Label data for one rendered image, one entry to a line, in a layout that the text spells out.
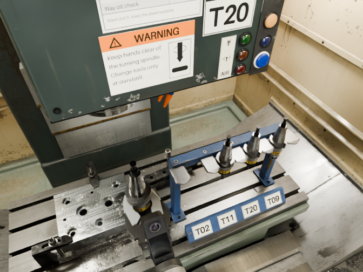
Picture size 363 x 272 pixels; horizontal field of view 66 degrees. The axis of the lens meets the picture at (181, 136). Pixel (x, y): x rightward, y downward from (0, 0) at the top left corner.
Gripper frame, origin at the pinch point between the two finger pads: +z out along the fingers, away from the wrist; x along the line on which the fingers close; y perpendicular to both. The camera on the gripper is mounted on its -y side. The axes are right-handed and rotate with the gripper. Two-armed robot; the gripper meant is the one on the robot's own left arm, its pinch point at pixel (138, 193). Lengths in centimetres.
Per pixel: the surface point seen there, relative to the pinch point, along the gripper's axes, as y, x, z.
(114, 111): -17.2, 0.0, 12.7
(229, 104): 74, 94, 97
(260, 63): -30.7, 28.7, -0.9
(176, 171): 13.3, 15.5, 11.7
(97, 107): -29.3, -4.1, 0.1
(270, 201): 41, 53, 2
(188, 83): -29.5, 13.4, 0.1
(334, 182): 52, 94, 2
